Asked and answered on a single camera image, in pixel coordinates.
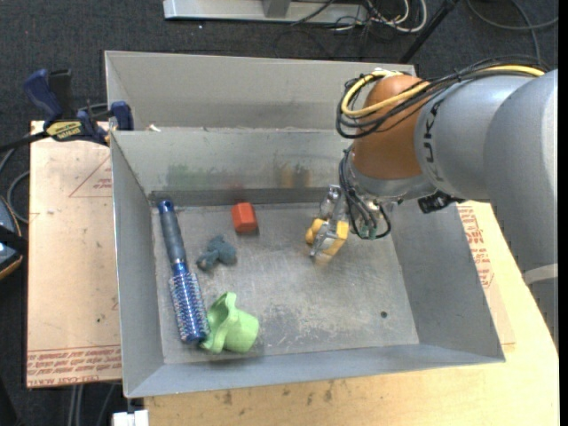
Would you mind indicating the yellow block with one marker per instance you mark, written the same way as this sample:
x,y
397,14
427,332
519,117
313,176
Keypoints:
x,y
341,238

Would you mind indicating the black cylinder on white bracket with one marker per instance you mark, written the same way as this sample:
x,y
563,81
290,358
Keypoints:
x,y
437,203

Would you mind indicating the green cup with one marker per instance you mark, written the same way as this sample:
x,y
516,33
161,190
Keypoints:
x,y
237,328

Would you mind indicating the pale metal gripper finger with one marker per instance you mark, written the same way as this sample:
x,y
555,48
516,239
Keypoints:
x,y
326,233

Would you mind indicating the grey-blue toy animal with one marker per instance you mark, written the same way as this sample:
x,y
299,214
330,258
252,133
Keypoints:
x,y
219,250

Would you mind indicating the blue hairbrush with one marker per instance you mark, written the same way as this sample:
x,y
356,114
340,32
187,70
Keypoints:
x,y
184,291

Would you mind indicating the red block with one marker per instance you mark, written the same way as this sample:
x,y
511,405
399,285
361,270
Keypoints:
x,y
244,218

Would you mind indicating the grey metal bin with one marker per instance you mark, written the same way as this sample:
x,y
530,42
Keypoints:
x,y
284,309

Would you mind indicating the brown cardboard board red print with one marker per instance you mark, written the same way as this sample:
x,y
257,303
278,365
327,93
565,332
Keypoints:
x,y
71,260

